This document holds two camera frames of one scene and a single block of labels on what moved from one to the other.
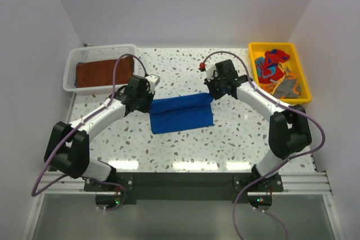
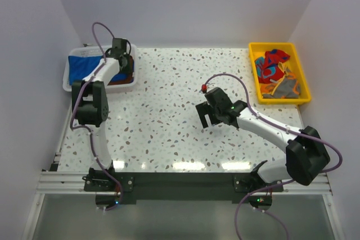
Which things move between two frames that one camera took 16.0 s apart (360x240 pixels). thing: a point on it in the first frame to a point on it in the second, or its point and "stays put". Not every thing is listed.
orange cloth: x=269 y=87 stays put
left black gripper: x=145 y=109 to x=126 y=70
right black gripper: x=215 y=95 to x=205 y=108
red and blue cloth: x=267 y=67 stays put
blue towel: x=180 y=112 to x=79 y=67
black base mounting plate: x=158 y=188 stays put
